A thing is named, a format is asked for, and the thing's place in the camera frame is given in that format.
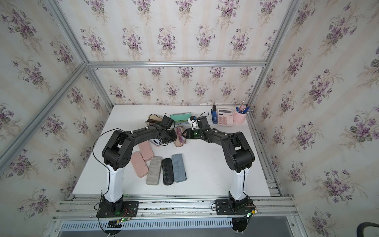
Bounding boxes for plaid case purple glasses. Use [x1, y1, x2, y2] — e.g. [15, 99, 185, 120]
[174, 125, 186, 147]

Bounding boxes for beige case black glasses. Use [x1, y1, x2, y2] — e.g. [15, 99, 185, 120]
[162, 158, 174, 186]

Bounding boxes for grey case red sunglasses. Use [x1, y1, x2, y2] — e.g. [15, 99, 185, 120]
[146, 157, 163, 186]

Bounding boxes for teal case black glasses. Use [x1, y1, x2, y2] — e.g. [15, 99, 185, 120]
[171, 154, 187, 183]

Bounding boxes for pink case white sunglasses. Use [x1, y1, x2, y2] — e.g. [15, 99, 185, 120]
[149, 138, 161, 147]

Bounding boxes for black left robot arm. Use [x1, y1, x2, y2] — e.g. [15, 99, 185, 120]
[102, 124, 177, 203]

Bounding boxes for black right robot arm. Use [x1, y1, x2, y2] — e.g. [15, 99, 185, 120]
[182, 116, 255, 207]

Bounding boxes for beige case brown glasses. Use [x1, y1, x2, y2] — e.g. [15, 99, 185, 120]
[147, 114, 163, 123]

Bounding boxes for grey teal-lined glasses case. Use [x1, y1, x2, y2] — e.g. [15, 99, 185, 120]
[170, 113, 192, 124]

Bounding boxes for blue black stapler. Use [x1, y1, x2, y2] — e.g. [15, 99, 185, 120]
[211, 105, 218, 124]

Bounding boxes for pink calculator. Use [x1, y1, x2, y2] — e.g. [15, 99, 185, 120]
[217, 108, 234, 126]

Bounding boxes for pink pen cup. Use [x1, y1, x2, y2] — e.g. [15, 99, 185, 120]
[233, 111, 247, 124]

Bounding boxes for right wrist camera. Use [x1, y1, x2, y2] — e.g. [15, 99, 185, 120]
[188, 116, 199, 130]

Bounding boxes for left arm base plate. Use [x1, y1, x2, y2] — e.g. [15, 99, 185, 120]
[96, 201, 139, 219]

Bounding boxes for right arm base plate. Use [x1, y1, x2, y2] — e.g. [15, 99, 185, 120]
[215, 197, 256, 216]

